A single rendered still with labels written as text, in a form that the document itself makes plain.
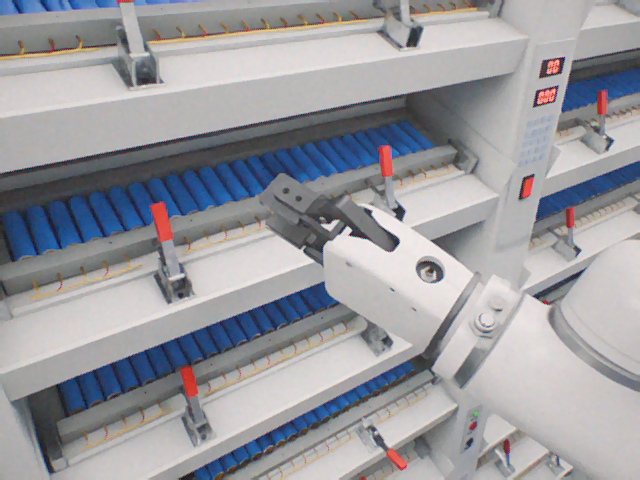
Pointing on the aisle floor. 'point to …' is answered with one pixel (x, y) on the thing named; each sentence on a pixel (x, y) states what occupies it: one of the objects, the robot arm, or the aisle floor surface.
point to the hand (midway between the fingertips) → (291, 212)
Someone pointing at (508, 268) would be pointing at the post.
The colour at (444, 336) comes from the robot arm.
